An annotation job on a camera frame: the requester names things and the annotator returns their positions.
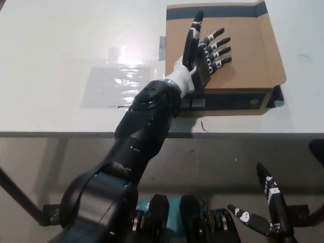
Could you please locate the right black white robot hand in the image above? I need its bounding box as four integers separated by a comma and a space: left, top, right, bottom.
227, 161, 297, 243

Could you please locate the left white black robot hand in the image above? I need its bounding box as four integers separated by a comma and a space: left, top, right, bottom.
166, 10, 232, 98

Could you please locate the brown cardboard storage box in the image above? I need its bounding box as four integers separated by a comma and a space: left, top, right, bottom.
164, 0, 288, 117

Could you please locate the black metal table leg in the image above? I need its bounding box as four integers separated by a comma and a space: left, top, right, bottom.
0, 167, 61, 227
298, 139, 324, 227

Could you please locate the clear plastic sheet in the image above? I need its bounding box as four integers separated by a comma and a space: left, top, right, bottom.
80, 35, 168, 109

